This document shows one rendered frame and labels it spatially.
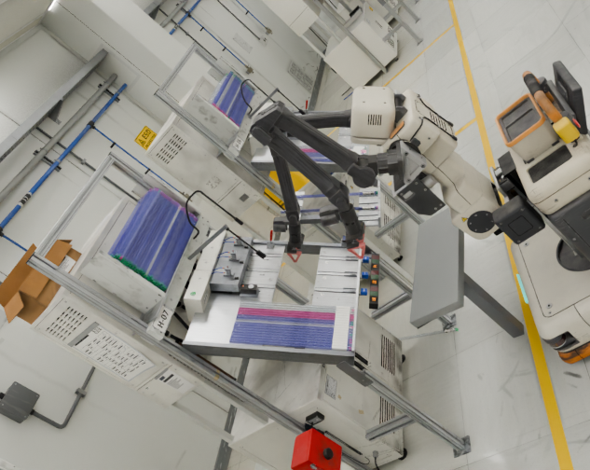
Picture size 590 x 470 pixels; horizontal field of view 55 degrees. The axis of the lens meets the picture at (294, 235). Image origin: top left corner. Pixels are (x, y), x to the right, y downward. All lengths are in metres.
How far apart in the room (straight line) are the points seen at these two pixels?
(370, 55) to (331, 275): 4.53
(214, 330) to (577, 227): 1.46
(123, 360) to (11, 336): 1.34
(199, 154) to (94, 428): 1.79
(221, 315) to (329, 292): 0.49
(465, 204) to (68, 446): 2.64
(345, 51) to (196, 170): 3.66
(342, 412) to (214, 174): 1.73
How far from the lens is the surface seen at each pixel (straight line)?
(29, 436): 3.68
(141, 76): 5.69
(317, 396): 2.57
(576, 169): 2.03
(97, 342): 2.60
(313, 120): 2.34
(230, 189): 3.66
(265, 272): 2.70
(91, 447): 3.80
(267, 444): 2.94
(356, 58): 6.96
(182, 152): 3.61
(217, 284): 2.60
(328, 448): 2.19
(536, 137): 2.12
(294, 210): 2.56
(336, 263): 2.72
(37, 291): 2.60
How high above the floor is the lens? 1.95
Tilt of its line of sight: 20 degrees down
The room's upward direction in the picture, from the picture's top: 51 degrees counter-clockwise
